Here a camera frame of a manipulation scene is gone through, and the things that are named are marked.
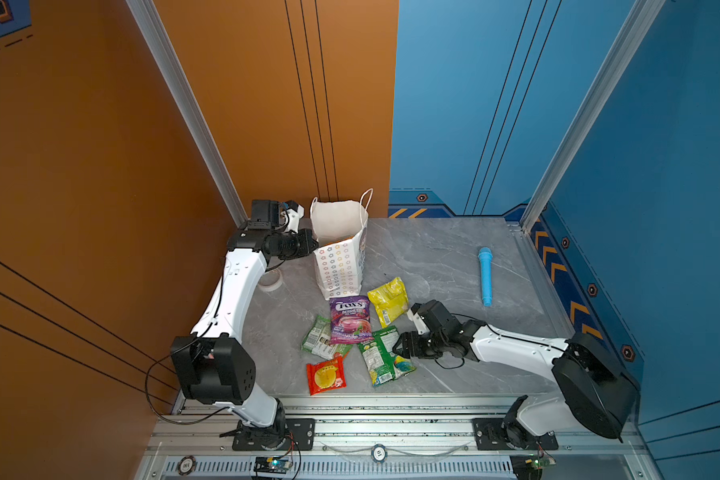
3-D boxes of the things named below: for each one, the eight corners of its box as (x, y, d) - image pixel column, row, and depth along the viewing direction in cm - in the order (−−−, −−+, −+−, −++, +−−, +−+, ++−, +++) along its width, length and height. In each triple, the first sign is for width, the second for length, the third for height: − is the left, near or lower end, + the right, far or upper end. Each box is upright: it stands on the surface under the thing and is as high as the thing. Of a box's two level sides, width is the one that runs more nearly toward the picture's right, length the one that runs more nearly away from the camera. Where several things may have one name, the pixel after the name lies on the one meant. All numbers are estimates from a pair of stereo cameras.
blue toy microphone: (482, 306, 99) (486, 299, 96) (477, 253, 114) (480, 246, 110) (494, 307, 99) (498, 301, 96) (488, 254, 113) (491, 248, 110)
